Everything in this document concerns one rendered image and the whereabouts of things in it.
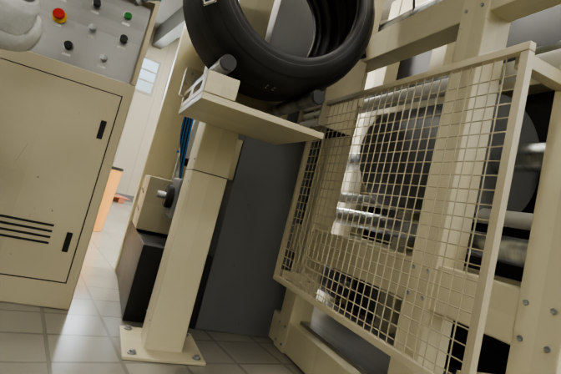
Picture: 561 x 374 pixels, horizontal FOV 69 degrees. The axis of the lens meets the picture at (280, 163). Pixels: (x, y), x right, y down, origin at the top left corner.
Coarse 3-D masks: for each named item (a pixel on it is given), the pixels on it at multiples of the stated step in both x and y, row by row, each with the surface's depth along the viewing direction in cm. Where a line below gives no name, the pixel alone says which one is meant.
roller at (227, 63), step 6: (228, 54) 108; (222, 60) 107; (228, 60) 108; (234, 60) 108; (216, 66) 111; (222, 66) 108; (228, 66) 108; (234, 66) 108; (216, 72) 113; (222, 72) 110; (228, 72) 110; (198, 78) 134
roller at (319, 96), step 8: (304, 96) 123; (312, 96) 118; (320, 96) 119; (280, 104) 139; (288, 104) 133; (296, 104) 127; (304, 104) 123; (312, 104) 120; (320, 104) 119; (272, 112) 146; (280, 112) 140; (288, 112) 136
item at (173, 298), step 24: (240, 0) 148; (264, 0) 152; (264, 24) 152; (216, 144) 144; (192, 168) 142; (216, 168) 144; (192, 192) 141; (216, 192) 144; (192, 216) 141; (216, 216) 144; (168, 240) 146; (192, 240) 141; (168, 264) 137; (192, 264) 140; (168, 288) 137; (192, 288) 140; (168, 312) 137; (144, 336) 137; (168, 336) 137
